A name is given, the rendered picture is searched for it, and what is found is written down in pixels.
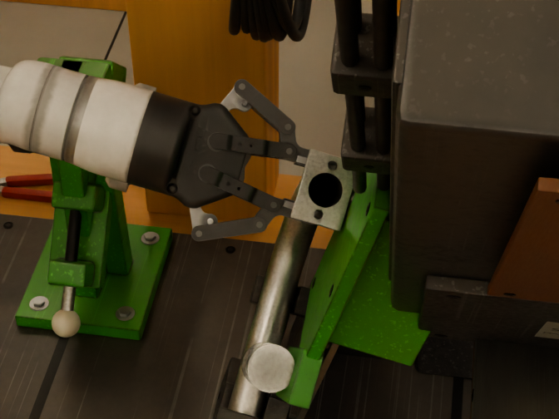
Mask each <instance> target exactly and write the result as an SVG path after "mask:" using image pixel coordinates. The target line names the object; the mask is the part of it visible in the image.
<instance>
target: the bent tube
mask: <svg viewBox="0 0 559 419"><path fill-rule="evenodd" d="M330 161H334V162H335V163H336V165H337V167H336V169H335V170H330V169H329V168H328V163H329V162H330ZM352 190H353V175H352V171H351V170H345V169H343V166H342V160H341V157H338V156H336V155H331V154H327V153H324V152H322V151H318V150H314V149H310V150H309V154H308V158H307V160H306V163H305V167H304V172H303V174H302V177H301V181H300V182H299V184H298V186H297V187H296V189H295V191H294V193H293V196H292V198H291V200H293V201H294V206H293V209H292V212H291V215H290V217H291V218H295V219H291V218H288V217H284V219H283V222H282V225H281V227H280V230H279V234H278V237H277V240H276V242H275V246H274V250H273V253H272V255H271V258H270V263H269V266H268V269H267V272H266V275H265V281H264V283H263V287H262V289H261V293H260V298H259V301H258V304H257V307H256V310H255V315H254V318H253V322H252V324H251V328H250V333H249V336H248V339H247V342H246V345H245V350H244V353H243V356H244V354H245V352H246V350H247V349H248V348H249V347H251V346H252V345H254V344H256V343H272V344H276V345H279V346H281V343H282V340H283V337H284V332H285V329H286V326H287V322H288V320H289V314H290V311H291V308H292V305H293V302H294V296H295V294H296V290H297V287H298V284H299V279H300V276H301V273H302V270H303V267H304V262H305V260H306V257H307V254H308V252H309V247H310V245H311V242H312V239H313V237H314V233H315V230H316V229H317V226H318V225H319V226H323V227H325V228H328V229H333V230H337V231H340V230H341V228H342V224H343V222H344V216H345V214H346V210H347V208H348V204H349V199H350V196H351V194H352ZM316 210H317V211H319V212H322V213H323V216H322V218H321V219H316V218H315V217H314V212H315V211H316ZM296 219H299V220H303V221H305V222H309V223H311V224H307V223H304V222H301V221H298V220H296ZM267 393H268V392H263V391H261V390H260V389H258V388H257V387H255V386H254V385H252V384H251V383H250V382H248V381H247V379H246V378H245V376H244V374H243V372H242V368H241V363H240V368H239V371H238V374H237V377H236V380H235V385H234V388H233V392H232V395H231V398H230V403H229V406H228V409H230V410H233V411H236V412H241V413H244V414H247V415H251V416H253V417H258V418H261V414H262V411H263V408H264V404H265V399H266V397H267Z"/></svg>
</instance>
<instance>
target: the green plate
mask: <svg viewBox="0 0 559 419"><path fill-rule="evenodd" d="M366 174H367V189H366V190H365V192H363V193H362V194H357V193H356V192H355V191H354V188H353V190H352V193H353V192H354V198H353V201H352V203H350V201H349V204H348V208H347V210H346V214H345V216H344V222H343V224H342V228H341V230H340V231H337V230H334V232H333V234H332V236H331V239H330V241H329V244H328V246H327V248H326V250H325V252H324V256H323V258H322V259H321V262H320V264H319V267H318V269H317V271H316V274H315V276H314V279H313V281H312V283H311V287H310V291H309V300H308V304H307V308H306V314H305V318H304V326H303V331H302V336H301V340H300V345H299V347H300V348H304V349H307V353H306V356H307V357H309V358H313V359H315V360H320V358H321V357H322V356H323V353H324V350H325V349H326V347H327V345H328V343H329V342H330V343H335V344H338V345H340V346H344V347H347V348H352V349H354V350H358V351H360V352H366V353H368V354H371V355H374V356H377V357H382V358H385V359H388V360H391V361H394V362H399V363H402V364H405V365H408V366H412V365H413V363H414V361H415V359H416V358H417V356H418V354H419V352H420V351H421V349H422V347H423V345H424V344H425V342H426V340H427V338H428V336H429V334H430V333H431V331H427V330H420V329H419V328H418V322H419V315H420V313H410V312H403V311H398V310H396V309H395V308H393V306H392V303H391V281H390V280H389V278H388V263H389V206H390V189H389V190H386V191H383V190H380V189H379V188H378V186H377V174H376V173H368V172H366Z"/></svg>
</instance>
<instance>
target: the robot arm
mask: <svg viewBox="0 0 559 419"><path fill-rule="evenodd" d="M233 109H237V110H239V111H242V112H247V111H249V110H250V109H252V110H253V111H255V112H256V113H257V114H258V115H259V116H260V117H262V118H263V119H264V120H265V121H266V122H267V123H269V124H270V125H271V126H272V127H273V128H274V129H276V130H277V131H278V132H279V142H276V141H270V140H261V139H255V138H249V137H248V135H247V134H246V133H245V131H244V130H243V129H242V127H241V126H240V124H239V123H238V122H237V121H236V119H235V118H234V117H233V116H232V115H231V113H230V110H233ZM0 143H3V144H9V145H15V146H16V147H19V148H21V149H24V150H28V151H31V152H34V153H37V154H40V155H45V156H48V157H51V158H54V159H57V160H64V161H65V162H67V163H70V164H73V165H75V166H78V167H80V168H82V169H84V170H87V171H89V172H91V173H94V174H97V175H102V176H105V177H106V178H105V182H106V183H107V185H108V187H109V188H112V189H114V190H119V191H123V192H127V189H128V186H129V185H136V186H139V187H142V188H145V189H148V190H153V191H156V192H159V193H162V194H165V195H170V196H173V197H175V198H177V199H178V200H179V201H180V202H181V203H182V204H183V205H184V206H186V207H188V208H190V218H191V224H192V231H191V237H192V238H193V239H194V240H195V241H205V240H210V239H221V238H227V237H233V236H238V235H244V234H255V233H260V232H263V231H265V230H266V228H267V226H268V224H269V223H270V221H271V220H272V219H273V218H274V217H275V216H278V215H283V216H285V217H288V218H291V217H290V215H291V212H292V209H293V206H294V201H293V200H289V199H286V198H284V199H283V200H282V199H279V198H276V197H274V196H272V195H269V194H267V193H265V192H263V191H261V190H258V189H256V188H255V187H253V186H251V185H248V184H246V183H244V179H245V167H246V165H247V163H248V162H249V160H250V157H251V156H252V155H254V156H261V157H269V158H275V159H281V160H289V161H292V162H294V165H298V166H302V167H305V163H306V160H307V158H308V154H309V150H308V149H305V148H302V147H300V146H299V145H298V144H297V142H296V137H295V123H294V122H293V121H292V120H291V119H290V118H289V117H288V116H287V115H286V114H285V113H284V112H282V111H281V110H280V109H279V108H278V107H277V106H275V105H274V104H273V103H272V102H271V101H269V100H268V99H267V98H266V97H265V96H264V95H262V94H261V93H260V92H259V91H258V90H257V89H255V88H254V87H253V86H252V85H251V84H250V83H249V82H247V80H245V79H239V80H238V81H237V82H236V83H235V85H234V88H233V89H232V91H231V92H230V93H229V94H228V95H227V96H226V98H225V99H224V100H223V101H222V102H221V103H220V104H219V103H212V104H208V105H199V104H195V103H193V102H189V101H185V100H181V99H179V98H176V97H173V96H168V95H165V94H162V93H159V92H156V87H153V86H148V85H146V84H143V83H138V84H136V85H132V84H128V83H125V82H122V81H116V80H111V79H105V78H100V77H95V76H88V75H86V74H83V73H80V72H77V71H72V70H69V69H66V68H63V67H58V66H55V65H52V64H50V63H46V62H40V61H34V60H25V61H21V62H19V63H17V64H16V65H15V66H14V67H5V66H0ZM232 195H234V196H236V197H238V198H240V199H242V200H245V201H247V202H249V203H251V204H253V205H256V206H258V207H260V210H259V211H258V212H257V214H256V215H255V217H252V218H246V219H236V220H230V221H224V222H218V219H217V218H216V216H215V215H214V214H207V213H205V212H204V211H203V210H202V209H201V206H204V205H208V204H210V203H213V202H216V201H218V200H222V199H224V198H227V197H230V196H232ZM291 219H295V218H291ZM296 220H298V221H301V222H304V223H307V224H311V223H309V222H305V221H303V220H299V219H296Z"/></svg>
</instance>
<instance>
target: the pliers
mask: <svg viewBox="0 0 559 419"><path fill-rule="evenodd" d="M34 185H53V181H52V174H40V175H11V176H7V177H5V178H1V179H0V195H1V196H2V197H4V198H9V199H18V200H32V201H40V202H47V203H51V202H52V191H46V190H31V189H23V188H16V187H19V186H34Z"/></svg>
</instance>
